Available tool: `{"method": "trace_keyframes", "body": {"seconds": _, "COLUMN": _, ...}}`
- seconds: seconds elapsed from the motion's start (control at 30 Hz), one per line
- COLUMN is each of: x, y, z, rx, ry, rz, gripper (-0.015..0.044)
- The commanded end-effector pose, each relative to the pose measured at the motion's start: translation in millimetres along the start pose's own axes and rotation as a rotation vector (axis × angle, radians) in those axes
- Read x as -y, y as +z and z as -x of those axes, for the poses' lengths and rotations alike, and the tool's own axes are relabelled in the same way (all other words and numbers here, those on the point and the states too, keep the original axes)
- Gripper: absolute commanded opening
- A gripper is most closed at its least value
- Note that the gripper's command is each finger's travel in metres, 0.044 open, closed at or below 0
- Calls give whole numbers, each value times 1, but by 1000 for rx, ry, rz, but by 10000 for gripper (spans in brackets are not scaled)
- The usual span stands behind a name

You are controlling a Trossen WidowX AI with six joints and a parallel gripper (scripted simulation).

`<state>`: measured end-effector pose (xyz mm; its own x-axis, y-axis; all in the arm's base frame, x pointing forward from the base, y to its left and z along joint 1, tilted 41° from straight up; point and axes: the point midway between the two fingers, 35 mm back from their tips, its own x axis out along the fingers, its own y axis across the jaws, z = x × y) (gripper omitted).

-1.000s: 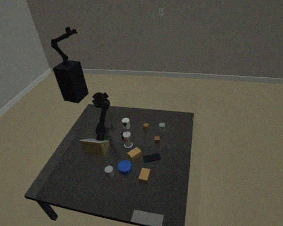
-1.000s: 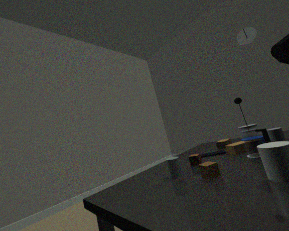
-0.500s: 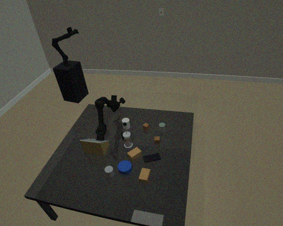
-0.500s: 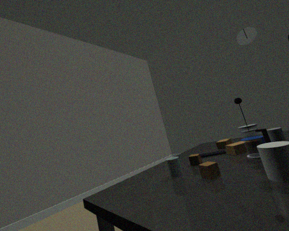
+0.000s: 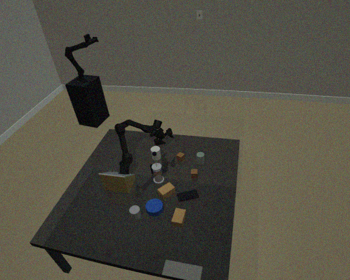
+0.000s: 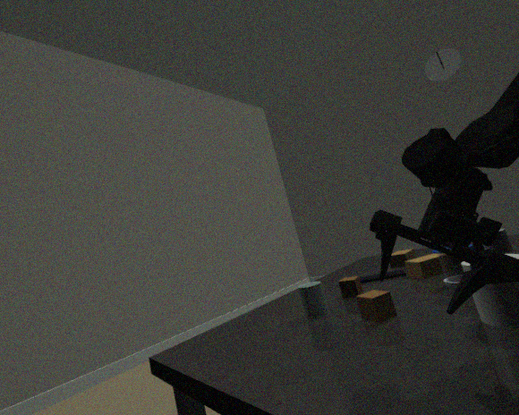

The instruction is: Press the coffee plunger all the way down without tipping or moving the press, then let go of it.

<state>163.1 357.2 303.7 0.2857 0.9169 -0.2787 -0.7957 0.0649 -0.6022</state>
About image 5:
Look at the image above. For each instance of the blue cylinder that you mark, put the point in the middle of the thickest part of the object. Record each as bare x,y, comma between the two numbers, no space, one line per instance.
154,207

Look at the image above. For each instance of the glass french press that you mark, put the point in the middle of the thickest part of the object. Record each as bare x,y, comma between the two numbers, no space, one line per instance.
156,170

